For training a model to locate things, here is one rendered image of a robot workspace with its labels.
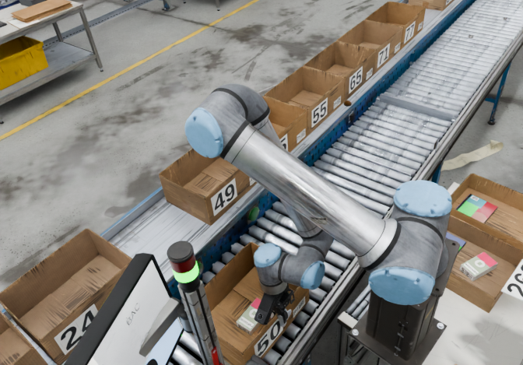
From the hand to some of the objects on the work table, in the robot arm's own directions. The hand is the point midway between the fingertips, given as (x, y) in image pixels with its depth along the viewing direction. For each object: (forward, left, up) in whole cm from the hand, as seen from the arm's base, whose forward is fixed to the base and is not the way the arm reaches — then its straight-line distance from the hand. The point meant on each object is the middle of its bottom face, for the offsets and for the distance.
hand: (279, 324), depth 162 cm
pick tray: (-49, -65, -14) cm, 82 cm away
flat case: (-48, -97, -15) cm, 109 cm away
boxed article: (-56, -65, -14) cm, 87 cm away
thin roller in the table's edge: (-20, -35, -14) cm, 43 cm away
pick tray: (-56, -96, -16) cm, 112 cm away
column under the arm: (-37, -23, -12) cm, 45 cm away
